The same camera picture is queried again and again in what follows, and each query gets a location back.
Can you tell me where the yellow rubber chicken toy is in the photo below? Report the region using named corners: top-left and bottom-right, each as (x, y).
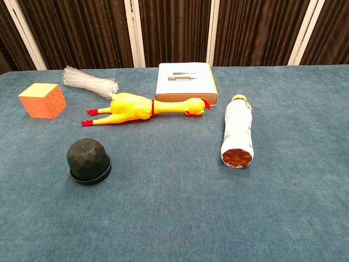
top-left (81, 92), bottom-right (212, 127)

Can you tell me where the orange foam cube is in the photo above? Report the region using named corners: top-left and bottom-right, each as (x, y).
top-left (18, 83), bottom-right (68, 120)

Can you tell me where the clear plastic bag bundle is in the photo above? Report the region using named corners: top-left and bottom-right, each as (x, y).
top-left (62, 65), bottom-right (120, 99)

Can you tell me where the white frame post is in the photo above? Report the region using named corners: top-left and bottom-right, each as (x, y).
top-left (123, 0), bottom-right (146, 68)
top-left (3, 0), bottom-right (48, 71)
top-left (206, 0), bottom-right (220, 67)
top-left (287, 0), bottom-right (326, 66)

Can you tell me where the black faceted dice cup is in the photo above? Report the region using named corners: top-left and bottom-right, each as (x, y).
top-left (67, 138), bottom-right (110, 182)

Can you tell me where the blue table cloth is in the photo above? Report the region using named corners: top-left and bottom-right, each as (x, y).
top-left (0, 64), bottom-right (349, 262)

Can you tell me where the white flat product box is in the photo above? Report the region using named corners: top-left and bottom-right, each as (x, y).
top-left (155, 62), bottom-right (219, 107)

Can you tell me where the white labelled drink bottle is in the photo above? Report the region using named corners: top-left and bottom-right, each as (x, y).
top-left (220, 94), bottom-right (255, 169)

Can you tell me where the dark brown curtain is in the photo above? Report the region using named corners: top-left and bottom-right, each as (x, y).
top-left (0, 0), bottom-right (349, 74)

